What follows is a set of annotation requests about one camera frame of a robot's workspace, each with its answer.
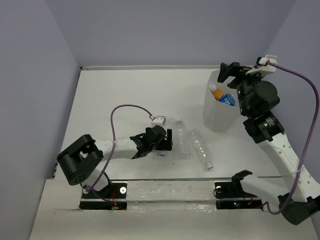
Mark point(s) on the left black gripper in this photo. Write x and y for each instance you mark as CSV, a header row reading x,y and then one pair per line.
x,y
165,144

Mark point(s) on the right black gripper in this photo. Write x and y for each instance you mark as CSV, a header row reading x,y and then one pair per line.
x,y
235,69

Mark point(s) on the clear bottle grey cap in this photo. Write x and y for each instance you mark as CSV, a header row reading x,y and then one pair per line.
x,y
182,144

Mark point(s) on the orange juice bottle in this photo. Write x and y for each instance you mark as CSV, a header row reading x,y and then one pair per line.
x,y
216,92

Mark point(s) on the clear bottle white cap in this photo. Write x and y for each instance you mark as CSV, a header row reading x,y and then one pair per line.
x,y
170,124

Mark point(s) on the blue label bottle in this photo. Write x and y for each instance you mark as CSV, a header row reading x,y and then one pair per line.
x,y
228,99

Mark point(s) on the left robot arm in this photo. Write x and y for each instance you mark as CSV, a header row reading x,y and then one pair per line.
x,y
79,161

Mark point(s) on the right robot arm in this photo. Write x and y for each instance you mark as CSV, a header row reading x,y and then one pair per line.
x,y
300,198

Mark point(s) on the white plastic bin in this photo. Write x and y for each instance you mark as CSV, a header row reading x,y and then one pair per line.
x,y
218,116

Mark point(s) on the clear bottle right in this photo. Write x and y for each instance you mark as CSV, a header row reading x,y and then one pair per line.
x,y
201,149

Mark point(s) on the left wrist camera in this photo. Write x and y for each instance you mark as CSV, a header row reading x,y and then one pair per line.
x,y
159,121

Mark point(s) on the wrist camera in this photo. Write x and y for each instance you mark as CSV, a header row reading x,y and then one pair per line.
x,y
159,121
263,66

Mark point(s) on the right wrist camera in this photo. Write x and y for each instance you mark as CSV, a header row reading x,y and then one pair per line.
x,y
263,66

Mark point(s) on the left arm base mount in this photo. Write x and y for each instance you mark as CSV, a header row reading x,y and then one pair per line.
x,y
112,199

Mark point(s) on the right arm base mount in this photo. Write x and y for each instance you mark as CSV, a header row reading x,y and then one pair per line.
x,y
230,199

